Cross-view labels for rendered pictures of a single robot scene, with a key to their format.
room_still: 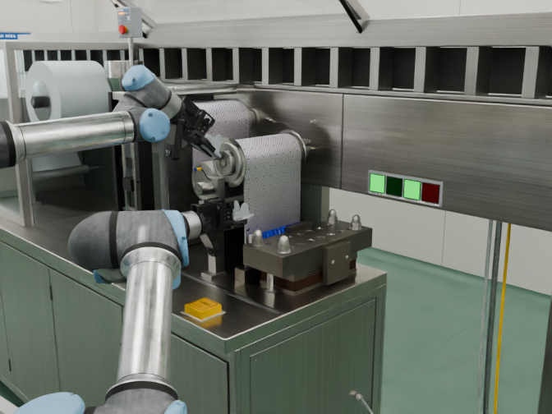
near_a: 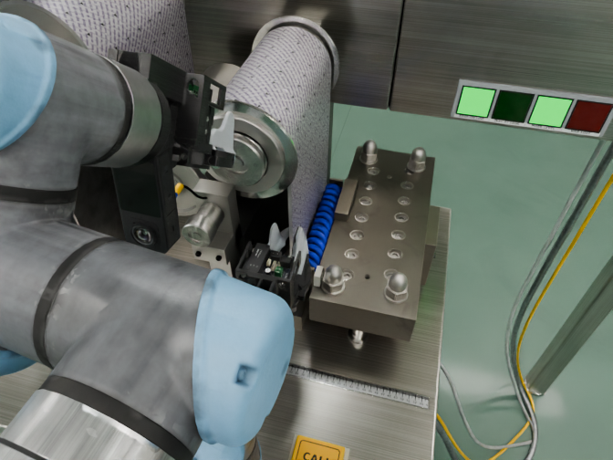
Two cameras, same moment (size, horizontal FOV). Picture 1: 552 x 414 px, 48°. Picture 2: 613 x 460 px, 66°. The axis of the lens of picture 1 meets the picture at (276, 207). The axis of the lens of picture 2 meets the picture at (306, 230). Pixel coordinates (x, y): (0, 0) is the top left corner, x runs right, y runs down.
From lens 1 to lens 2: 1.35 m
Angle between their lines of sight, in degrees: 41
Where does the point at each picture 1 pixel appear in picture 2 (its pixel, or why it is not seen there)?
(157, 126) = (271, 380)
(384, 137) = (509, 19)
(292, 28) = not seen: outside the picture
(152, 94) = (74, 131)
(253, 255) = (337, 312)
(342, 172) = (395, 83)
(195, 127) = (198, 141)
